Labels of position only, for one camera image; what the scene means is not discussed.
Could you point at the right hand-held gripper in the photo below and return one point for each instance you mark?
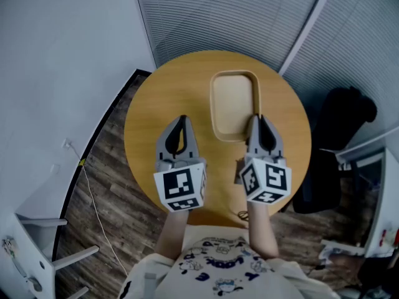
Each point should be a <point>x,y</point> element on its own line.
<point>268,179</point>

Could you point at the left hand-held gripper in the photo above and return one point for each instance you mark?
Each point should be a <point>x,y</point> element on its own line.
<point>177,185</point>

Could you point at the beige rectangular tray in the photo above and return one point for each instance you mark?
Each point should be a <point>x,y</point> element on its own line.
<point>232,104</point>

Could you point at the person's left forearm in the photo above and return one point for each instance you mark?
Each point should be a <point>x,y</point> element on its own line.
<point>173,235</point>

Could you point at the person's right forearm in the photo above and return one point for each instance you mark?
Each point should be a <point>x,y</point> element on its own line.
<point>262,229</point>

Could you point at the round wooden table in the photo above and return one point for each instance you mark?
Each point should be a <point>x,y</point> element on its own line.
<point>162,89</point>

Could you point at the black office chair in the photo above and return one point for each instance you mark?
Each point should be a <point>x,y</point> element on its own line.
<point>336,135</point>

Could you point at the black baseboard strip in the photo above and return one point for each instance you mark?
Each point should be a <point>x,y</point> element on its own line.
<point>107,117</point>

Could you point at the yellow floor tape piece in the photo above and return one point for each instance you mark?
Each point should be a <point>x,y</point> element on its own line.
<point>82,162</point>

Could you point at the cream printed t-shirt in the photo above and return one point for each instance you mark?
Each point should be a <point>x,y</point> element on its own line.
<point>224,266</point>

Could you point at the white desk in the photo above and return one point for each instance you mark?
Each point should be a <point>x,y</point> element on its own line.
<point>383,198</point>

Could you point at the low white shelf rack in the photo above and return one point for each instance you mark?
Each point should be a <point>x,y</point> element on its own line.
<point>341,249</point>

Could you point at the grey window blinds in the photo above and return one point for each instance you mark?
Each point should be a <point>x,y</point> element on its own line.
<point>352,42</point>
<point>224,17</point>

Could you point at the black bag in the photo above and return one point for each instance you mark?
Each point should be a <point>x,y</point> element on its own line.
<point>380,273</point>

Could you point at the white small side table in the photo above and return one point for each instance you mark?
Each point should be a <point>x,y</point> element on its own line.
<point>25,260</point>

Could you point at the white wall socket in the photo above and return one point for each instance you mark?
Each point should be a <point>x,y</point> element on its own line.
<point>67,143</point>

